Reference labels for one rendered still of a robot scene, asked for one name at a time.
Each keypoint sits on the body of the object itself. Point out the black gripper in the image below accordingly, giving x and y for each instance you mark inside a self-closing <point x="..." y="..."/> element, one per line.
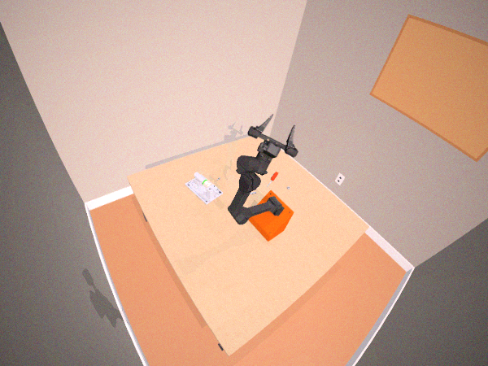
<point x="289" y="149"/>

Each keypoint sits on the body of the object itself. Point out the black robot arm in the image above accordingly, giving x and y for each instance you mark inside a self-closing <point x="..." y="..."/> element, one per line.
<point x="247" y="167"/>

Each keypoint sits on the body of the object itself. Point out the red-handled screwdriver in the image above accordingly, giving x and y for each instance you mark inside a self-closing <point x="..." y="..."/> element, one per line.
<point x="273" y="177"/>

